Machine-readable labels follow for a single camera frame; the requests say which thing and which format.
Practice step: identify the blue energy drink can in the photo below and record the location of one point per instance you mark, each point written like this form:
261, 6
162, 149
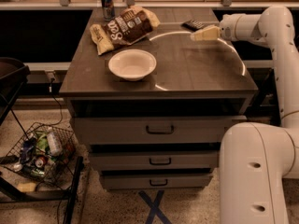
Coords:
108, 9

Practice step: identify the bottom grey drawer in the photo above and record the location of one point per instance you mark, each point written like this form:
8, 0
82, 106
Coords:
116, 182

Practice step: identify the red soda can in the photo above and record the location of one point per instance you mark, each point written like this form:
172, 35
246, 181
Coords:
41, 161

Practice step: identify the grey drawer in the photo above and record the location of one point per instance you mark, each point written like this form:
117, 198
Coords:
116, 182
129, 161
158, 130

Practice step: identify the brown sea salt chip bag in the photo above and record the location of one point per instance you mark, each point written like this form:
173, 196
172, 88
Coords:
132, 25

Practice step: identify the yellow sponge block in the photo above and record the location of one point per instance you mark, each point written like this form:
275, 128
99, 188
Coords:
26, 187

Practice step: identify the grey drawer cabinet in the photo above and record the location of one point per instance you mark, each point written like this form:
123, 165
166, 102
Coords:
191, 79

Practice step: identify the black wire basket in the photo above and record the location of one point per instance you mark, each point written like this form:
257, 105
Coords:
55, 165

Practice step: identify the green snack bag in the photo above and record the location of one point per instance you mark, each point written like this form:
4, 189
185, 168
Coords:
42, 146

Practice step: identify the clear plastic bottle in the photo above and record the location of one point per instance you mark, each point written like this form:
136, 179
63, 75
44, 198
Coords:
54, 143

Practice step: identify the blue snack bag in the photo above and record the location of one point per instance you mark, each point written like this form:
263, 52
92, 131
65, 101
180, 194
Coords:
27, 149

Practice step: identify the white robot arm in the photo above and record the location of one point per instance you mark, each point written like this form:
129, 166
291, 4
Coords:
256, 157

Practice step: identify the middle grey drawer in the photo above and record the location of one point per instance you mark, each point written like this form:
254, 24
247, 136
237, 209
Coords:
129, 161

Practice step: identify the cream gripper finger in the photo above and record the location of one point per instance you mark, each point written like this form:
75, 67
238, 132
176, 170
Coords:
211, 32

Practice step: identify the white paper bowl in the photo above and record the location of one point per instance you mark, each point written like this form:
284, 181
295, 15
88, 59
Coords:
132, 64

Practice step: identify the black cart frame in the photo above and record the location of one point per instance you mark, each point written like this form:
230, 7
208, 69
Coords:
13, 76

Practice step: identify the top grey drawer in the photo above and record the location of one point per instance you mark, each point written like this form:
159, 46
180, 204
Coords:
158, 130

